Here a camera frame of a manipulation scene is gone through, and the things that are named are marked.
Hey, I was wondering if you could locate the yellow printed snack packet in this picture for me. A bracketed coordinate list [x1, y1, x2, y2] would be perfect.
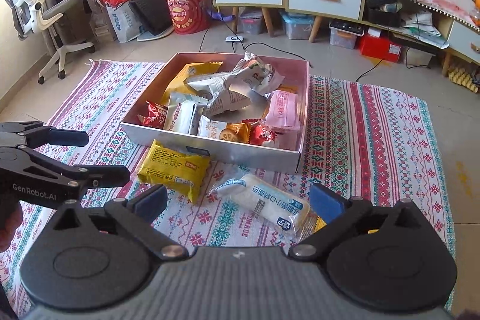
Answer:
[137, 140, 210, 204]

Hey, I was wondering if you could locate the white blue rice cake packet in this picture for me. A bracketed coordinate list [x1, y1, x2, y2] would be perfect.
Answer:
[209, 167, 315, 237]

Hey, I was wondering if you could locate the red white candy packet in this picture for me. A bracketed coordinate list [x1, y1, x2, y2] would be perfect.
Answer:
[137, 101, 168, 129]

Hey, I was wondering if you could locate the small red foil candy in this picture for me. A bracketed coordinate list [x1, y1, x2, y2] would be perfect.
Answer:
[249, 122, 280, 148]

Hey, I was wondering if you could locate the pink cracker packet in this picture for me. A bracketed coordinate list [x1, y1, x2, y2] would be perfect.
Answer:
[264, 90, 300, 133]

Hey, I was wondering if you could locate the white orange lotus snack packet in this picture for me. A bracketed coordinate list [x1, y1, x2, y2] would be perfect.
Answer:
[198, 115, 251, 144]

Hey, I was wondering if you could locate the orange-yellow egg yolk snack bag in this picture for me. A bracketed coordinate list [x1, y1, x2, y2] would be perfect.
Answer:
[160, 62, 223, 106]

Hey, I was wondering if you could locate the gold foil snack bar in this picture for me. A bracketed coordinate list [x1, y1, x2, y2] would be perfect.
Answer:
[277, 85, 299, 94]

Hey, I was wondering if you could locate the white striped snack packet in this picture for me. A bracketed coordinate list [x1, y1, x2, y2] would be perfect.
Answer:
[186, 72, 268, 118]

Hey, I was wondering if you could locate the white nut packet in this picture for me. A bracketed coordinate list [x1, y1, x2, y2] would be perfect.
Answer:
[229, 51, 285, 95]

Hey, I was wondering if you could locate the left hand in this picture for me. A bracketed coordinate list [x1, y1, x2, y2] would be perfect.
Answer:
[0, 202, 23, 253]

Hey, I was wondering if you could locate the patterned woven floor mat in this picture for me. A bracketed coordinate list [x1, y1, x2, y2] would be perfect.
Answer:
[0, 58, 457, 319]

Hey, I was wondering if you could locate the white office chair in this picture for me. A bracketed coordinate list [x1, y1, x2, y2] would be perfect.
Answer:
[5, 0, 95, 85]

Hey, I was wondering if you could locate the pink silver cardboard box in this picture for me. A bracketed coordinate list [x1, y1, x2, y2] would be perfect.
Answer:
[119, 51, 312, 175]

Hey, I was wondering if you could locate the red storage box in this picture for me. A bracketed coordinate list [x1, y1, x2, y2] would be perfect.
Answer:
[359, 34, 402, 63]

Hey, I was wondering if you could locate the black ribbed heater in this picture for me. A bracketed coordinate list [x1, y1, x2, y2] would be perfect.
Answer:
[129, 0, 173, 37]

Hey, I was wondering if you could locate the red snack bucket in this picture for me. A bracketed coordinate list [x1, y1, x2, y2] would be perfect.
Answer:
[167, 0, 210, 35]

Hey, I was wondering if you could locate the clear blue lid storage bin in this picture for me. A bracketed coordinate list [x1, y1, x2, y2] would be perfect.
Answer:
[280, 10, 315, 40]

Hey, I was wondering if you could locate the white power strip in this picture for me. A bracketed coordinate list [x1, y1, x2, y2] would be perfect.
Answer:
[225, 36, 244, 43]

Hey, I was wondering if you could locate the low white drawer cabinet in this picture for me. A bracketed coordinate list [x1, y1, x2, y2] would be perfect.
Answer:
[434, 15, 480, 76]

